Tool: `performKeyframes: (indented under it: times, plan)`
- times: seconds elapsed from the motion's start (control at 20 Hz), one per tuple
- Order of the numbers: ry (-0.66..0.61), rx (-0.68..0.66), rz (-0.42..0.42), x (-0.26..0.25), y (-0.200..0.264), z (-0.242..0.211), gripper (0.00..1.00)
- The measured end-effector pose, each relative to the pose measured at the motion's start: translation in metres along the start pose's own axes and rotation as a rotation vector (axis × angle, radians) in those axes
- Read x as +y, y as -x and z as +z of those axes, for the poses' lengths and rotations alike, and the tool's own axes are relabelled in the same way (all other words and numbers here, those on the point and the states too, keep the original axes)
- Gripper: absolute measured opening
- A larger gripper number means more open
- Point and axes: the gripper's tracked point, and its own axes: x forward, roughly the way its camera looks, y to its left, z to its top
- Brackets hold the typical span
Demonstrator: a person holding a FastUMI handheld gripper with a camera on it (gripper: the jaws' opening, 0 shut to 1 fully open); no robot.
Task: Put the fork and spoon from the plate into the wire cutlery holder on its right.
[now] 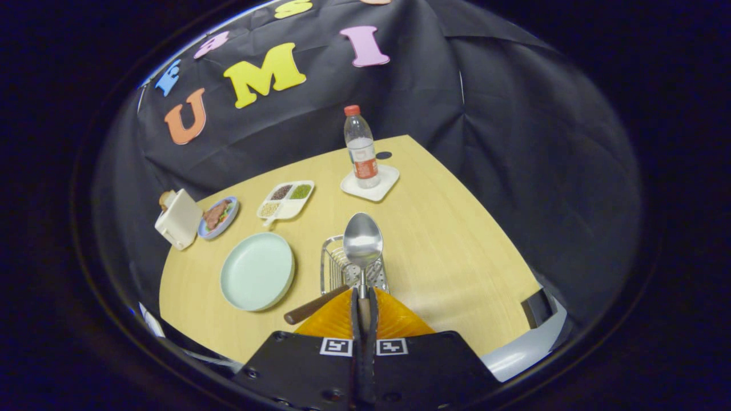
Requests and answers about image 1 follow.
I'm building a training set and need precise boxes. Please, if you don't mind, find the white square coaster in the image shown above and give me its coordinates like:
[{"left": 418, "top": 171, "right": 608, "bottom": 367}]
[{"left": 340, "top": 164, "right": 400, "bottom": 203}]

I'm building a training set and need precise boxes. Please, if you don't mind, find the white toaster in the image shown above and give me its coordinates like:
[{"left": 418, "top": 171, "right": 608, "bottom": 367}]
[{"left": 155, "top": 189, "right": 203, "bottom": 251}]

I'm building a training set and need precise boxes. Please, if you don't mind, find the metal wire basket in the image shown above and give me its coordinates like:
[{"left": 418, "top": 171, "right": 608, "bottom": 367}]
[{"left": 320, "top": 235, "right": 390, "bottom": 296}]

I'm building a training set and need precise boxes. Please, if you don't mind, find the pale green round plate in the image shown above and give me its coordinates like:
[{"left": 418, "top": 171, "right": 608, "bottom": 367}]
[{"left": 220, "top": 232, "right": 296, "bottom": 312}]

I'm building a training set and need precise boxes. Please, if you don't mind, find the dark box-shaped object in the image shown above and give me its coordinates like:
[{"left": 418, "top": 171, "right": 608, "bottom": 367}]
[{"left": 521, "top": 287, "right": 559, "bottom": 330}]

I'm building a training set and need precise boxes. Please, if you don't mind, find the cooked meat piece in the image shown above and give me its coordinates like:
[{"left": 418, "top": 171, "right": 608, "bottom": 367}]
[{"left": 203, "top": 200, "right": 232, "bottom": 230}]

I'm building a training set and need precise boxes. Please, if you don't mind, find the small blue plate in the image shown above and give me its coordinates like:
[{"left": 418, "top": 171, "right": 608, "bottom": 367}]
[{"left": 198, "top": 196, "right": 239, "bottom": 240}]

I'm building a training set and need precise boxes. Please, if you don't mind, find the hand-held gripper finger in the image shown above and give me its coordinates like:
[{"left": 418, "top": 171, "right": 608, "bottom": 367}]
[
  {"left": 231, "top": 287, "right": 364, "bottom": 411},
  {"left": 364, "top": 287, "right": 503, "bottom": 409}
]

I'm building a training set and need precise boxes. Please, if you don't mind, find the clear red-capped water bottle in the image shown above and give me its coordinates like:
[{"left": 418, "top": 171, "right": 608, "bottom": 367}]
[{"left": 344, "top": 104, "right": 381, "bottom": 190}]

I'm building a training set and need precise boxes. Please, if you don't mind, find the metal fork wooden handle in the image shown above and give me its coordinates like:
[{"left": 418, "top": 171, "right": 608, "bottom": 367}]
[{"left": 284, "top": 284, "right": 350, "bottom": 325}]

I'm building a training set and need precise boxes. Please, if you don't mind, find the white board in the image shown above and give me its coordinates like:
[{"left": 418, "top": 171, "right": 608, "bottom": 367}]
[{"left": 139, "top": 301, "right": 166, "bottom": 339}]

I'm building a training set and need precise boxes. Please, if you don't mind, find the black backdrop cloth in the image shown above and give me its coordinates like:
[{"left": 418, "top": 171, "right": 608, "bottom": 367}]
[{"left": 94, "top": 0, "right": 643, "bottom": 337}]

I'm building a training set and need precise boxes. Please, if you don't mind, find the white rounded object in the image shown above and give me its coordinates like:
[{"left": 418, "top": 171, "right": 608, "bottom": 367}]
[{"left": 479, "top": 297, "right": 569, "bottom": 383}]

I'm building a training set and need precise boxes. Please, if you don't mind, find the white divided bean tray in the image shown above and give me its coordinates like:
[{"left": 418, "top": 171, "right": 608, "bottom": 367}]
[{"left": 256, "top": 180, "right": 315, "bottom": 227}]

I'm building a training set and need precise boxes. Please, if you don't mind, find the metal spoon wooden handle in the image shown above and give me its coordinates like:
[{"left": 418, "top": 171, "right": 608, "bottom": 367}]
[{"left": 343, "top": 212, "right": 384, "bottom": 335}]

